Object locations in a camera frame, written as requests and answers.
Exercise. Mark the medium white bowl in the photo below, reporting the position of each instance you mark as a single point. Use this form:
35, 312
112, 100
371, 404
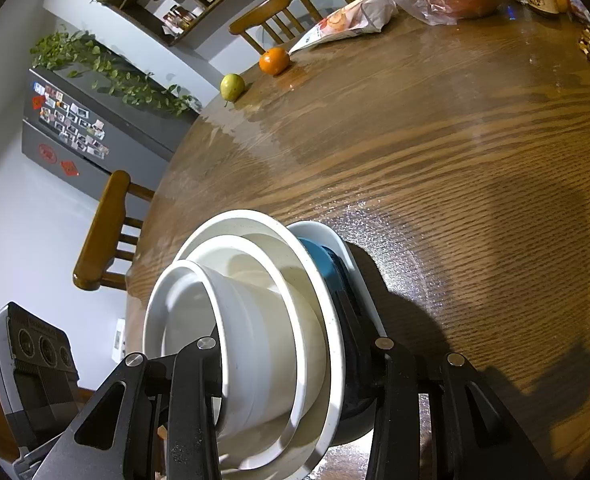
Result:
270, 275

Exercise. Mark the blue plate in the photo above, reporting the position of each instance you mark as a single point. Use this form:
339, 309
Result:
325, 265

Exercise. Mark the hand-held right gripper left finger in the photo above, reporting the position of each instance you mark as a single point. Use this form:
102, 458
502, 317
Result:
195, 385

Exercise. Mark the cluster of fridge photo magnets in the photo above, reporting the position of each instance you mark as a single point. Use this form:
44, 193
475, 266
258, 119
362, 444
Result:
75, 120

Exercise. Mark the large white bowl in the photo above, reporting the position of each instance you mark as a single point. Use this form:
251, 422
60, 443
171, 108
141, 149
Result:
325, 385

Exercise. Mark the grey refrigerator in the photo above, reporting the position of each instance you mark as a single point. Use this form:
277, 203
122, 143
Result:
140, 135

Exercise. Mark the green pear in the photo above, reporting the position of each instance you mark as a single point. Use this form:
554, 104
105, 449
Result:
232, 87

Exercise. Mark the printed snack bag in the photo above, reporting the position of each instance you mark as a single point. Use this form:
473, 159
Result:
350, 15

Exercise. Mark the large patterned square plate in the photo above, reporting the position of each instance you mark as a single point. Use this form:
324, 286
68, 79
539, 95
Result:
320, 230

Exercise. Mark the white straight-sided bowl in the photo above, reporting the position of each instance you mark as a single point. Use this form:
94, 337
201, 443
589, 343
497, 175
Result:
255, 350

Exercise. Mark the red round fridge sticker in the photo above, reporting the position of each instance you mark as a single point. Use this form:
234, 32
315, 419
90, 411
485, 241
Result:
47, 152

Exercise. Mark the orange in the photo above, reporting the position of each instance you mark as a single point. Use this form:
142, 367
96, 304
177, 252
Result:
275, 61

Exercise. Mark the red diamond fridge sticker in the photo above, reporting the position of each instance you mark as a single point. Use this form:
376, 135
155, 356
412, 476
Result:
70, 167

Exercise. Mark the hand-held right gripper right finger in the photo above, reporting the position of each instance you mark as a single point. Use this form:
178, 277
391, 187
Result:
395, 400

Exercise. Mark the wooden wall shelf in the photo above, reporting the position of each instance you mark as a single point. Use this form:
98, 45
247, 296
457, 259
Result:
210, 14

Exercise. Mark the white power strip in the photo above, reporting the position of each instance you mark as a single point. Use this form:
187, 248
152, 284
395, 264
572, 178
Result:
119, 339

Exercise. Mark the hanging vine plant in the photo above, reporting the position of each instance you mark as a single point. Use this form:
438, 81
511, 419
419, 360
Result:
120, 80

